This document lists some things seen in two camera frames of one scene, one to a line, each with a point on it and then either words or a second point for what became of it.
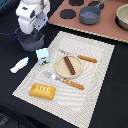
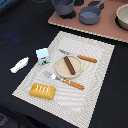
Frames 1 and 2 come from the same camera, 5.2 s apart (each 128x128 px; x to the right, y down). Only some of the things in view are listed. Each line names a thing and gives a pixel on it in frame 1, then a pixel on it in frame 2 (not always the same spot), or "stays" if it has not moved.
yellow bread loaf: (45, 92) stays
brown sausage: (69, 64) stays
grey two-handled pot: (30, 41) → (64, 7)
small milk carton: (43, 56) stays
